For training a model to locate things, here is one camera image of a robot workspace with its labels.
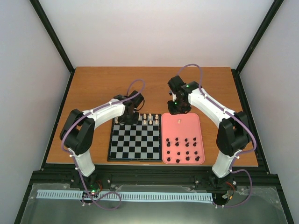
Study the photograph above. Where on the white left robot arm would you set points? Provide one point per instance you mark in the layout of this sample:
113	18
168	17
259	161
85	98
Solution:
78	130

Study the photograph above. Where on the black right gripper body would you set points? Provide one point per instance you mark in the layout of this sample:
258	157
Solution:
179	108

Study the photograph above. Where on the black aluminium frame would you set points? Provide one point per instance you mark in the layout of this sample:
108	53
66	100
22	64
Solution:
154	175

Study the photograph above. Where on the black white chessboard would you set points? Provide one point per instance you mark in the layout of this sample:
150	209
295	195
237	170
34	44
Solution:
136	142

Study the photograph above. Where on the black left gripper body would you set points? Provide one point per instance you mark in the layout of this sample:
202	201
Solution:
129	119

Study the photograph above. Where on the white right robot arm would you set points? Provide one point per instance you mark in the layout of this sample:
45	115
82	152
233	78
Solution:
233	130

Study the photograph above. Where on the pink piece tray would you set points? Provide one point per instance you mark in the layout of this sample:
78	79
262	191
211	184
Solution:
181	152

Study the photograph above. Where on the light blue cable duct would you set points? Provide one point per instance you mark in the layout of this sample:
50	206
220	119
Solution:
126	196

